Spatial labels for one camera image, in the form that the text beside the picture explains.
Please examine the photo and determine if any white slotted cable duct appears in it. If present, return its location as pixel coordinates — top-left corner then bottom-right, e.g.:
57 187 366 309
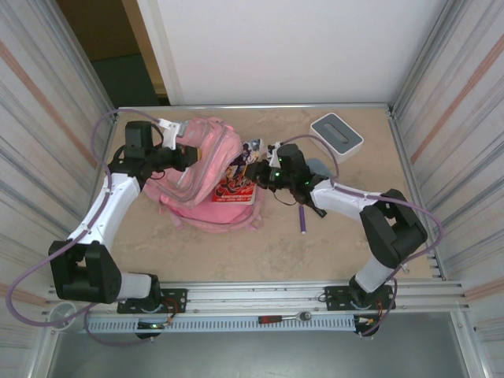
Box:
84 317 358 334

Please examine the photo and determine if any aluminium front rail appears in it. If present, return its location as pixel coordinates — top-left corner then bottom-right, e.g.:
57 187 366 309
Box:
46 280 469 314

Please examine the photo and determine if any white plastic cup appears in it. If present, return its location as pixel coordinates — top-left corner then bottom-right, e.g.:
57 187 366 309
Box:
49 301 78 330

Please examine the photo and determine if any ratchet wrench with red handle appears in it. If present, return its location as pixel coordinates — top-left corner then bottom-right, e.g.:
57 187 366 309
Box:
258 310 313 324

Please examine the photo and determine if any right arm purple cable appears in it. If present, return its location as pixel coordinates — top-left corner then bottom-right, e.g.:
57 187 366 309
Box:
280 133 444 338

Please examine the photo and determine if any white grey tissue box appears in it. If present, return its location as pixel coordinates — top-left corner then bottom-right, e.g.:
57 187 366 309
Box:
309 113 364 165

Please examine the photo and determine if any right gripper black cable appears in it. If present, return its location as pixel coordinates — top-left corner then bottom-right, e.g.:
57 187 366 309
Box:
270 187 302 206

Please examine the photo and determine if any red manga comic book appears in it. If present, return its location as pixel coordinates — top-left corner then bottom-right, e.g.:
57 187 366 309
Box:
211 138 264 205

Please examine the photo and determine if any blue felt pencil case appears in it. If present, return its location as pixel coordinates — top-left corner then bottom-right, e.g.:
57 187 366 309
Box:
305 157 332 179

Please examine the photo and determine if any translucent corrugated side panel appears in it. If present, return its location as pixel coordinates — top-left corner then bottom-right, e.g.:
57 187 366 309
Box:
0 0 119 378
387 0 504 378

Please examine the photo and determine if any pink school backpack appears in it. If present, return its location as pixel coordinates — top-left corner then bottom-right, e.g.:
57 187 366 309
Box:
141 116 264 234

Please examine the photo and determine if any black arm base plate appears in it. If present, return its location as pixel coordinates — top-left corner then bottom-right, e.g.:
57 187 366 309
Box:
117 288 188 315
323 285 395 312

